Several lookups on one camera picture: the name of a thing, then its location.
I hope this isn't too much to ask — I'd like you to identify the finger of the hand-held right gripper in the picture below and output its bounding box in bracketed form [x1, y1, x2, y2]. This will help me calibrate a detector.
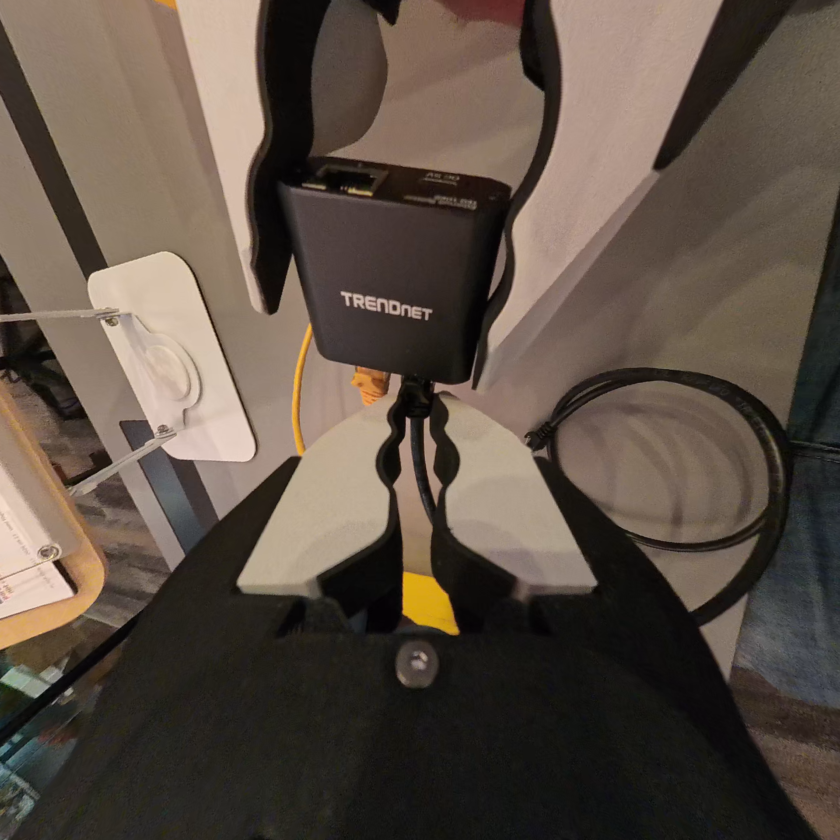
[471, 0, 724, 395]
[173, 0, 403, 316]

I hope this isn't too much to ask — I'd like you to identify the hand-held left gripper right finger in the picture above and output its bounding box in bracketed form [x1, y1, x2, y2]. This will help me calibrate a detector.
[428, 391, 599, 596]

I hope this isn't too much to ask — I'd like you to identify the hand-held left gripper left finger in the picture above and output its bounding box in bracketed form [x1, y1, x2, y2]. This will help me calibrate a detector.
[235, 391, 403, 595]

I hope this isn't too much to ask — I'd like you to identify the black ethernet cable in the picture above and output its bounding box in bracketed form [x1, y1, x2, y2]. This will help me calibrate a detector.
[394, 367, 792, 627]

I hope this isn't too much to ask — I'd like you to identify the black network adapter box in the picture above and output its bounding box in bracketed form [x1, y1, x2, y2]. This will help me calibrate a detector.
[276, 156, 513, 383]

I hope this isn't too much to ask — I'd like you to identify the yellow tape patch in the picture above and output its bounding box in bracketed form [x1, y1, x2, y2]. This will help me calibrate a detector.
[401, 570, 462, 635]

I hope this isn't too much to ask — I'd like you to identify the metal stand rod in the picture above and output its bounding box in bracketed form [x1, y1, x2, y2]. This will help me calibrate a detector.
[0, 307, 122, 327]
[64, 424, 177, 496]

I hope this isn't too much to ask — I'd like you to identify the instruction sheet on wooden board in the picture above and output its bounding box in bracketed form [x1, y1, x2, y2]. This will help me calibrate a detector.
[0, 379, 107, 652]

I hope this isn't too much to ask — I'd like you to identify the person's blue jeans leg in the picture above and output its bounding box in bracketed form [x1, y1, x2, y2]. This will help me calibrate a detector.
[730, 197, 840, 680]

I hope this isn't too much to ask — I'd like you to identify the orange ethernet cable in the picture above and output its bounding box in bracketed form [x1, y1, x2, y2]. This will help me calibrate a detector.
[294, 320, 393, 456]

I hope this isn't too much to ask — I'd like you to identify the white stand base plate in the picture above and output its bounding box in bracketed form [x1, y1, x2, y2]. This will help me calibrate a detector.
[87, 250, 257, 463]

